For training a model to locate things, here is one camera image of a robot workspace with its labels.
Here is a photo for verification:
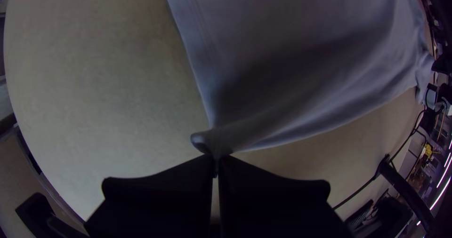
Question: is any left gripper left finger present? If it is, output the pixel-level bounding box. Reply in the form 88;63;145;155
84;155;217;238

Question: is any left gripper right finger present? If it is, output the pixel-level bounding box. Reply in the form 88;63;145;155
218;155;354;238

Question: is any white t-shirt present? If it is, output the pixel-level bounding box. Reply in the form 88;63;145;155
161;0;436;158

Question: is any black cable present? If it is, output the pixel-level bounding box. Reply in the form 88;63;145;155
331;108;427;211

